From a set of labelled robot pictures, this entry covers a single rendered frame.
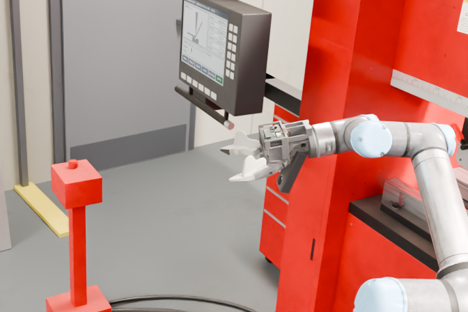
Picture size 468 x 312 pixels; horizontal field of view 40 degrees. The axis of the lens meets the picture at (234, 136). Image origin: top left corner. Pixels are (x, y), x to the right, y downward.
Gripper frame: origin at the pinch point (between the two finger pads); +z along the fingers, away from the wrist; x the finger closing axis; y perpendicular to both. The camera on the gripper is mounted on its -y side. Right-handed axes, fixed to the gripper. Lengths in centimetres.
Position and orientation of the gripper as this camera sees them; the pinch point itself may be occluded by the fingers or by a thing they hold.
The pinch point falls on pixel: (227, 166)
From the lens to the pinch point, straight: 145.1
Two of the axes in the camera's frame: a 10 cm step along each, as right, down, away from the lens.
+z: -9.8, 1.9, -0.8
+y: -1.2, -8.2, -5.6
